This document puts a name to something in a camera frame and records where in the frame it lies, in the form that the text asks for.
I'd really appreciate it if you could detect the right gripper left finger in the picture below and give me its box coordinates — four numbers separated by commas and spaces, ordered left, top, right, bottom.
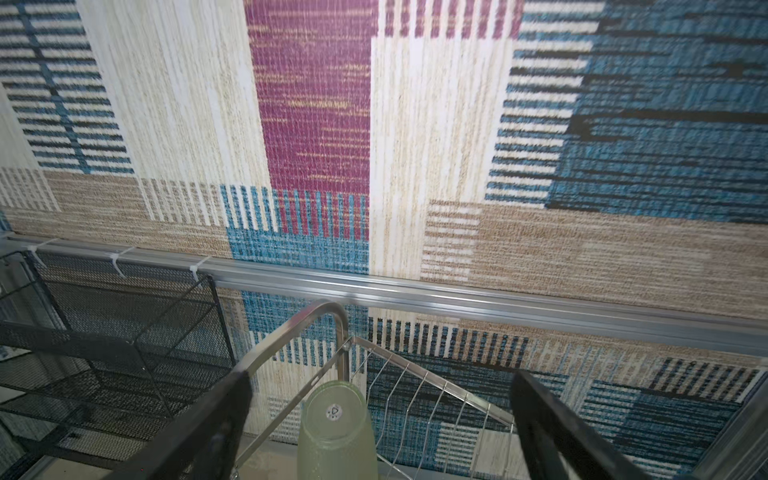
107, 371, 252, 479

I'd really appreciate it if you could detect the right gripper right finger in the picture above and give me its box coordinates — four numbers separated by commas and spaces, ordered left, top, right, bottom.
509, 370, 649, 479

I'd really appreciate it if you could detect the frosted green cup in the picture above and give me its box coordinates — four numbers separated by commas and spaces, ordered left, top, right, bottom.
297, 380, 379, 479

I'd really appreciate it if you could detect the silver metal dish rack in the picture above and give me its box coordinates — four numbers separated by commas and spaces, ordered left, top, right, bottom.
234, 301, 527, 479

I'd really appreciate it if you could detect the black mesh shelf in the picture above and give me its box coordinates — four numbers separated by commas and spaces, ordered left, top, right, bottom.
1, 251, 235, 479

